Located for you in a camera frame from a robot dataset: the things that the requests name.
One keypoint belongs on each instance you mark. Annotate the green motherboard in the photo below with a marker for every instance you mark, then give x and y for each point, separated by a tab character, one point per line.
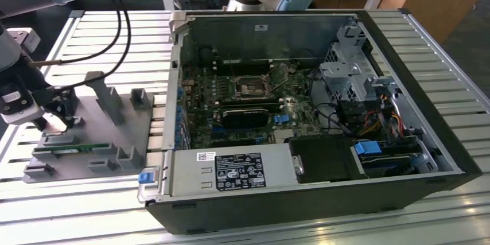
298	107

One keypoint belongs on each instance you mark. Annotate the blue disk carrier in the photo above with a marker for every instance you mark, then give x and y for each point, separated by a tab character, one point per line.
367	149

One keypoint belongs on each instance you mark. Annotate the black open PC case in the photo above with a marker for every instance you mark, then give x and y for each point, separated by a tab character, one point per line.
306	213

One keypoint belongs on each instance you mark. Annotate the CPU socket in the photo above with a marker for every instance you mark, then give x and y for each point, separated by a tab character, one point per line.
250	87

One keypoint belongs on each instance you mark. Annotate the silver metal drive cage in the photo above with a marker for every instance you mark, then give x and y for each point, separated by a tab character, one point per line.
341	78

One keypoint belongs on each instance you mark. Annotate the black plastic shroud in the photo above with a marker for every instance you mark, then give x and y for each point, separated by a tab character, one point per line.
325	159

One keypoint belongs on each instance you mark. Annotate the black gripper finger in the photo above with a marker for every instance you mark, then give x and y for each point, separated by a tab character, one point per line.
40	124
70	123

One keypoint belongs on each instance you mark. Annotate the blue case latch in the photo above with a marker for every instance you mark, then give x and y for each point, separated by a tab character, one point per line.
146	178

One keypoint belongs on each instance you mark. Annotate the silver square CPU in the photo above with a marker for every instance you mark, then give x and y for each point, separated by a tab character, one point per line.
55	124

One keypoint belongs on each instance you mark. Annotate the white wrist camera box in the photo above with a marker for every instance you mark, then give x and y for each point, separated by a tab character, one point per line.
23	38
20	107

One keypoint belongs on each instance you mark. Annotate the silver chipset heatsink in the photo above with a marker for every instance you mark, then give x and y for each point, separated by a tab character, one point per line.
283	136

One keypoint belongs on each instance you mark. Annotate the green RAM stick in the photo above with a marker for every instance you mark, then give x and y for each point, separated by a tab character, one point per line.
68	148

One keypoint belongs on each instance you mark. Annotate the small blue board connector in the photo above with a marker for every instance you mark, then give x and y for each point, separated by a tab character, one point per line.
281	119

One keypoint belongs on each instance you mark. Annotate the silver power supply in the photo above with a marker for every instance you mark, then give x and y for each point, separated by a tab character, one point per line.
191	173

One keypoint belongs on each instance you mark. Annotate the grey plastic parts rack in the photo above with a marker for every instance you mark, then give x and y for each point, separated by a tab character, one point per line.
95	136

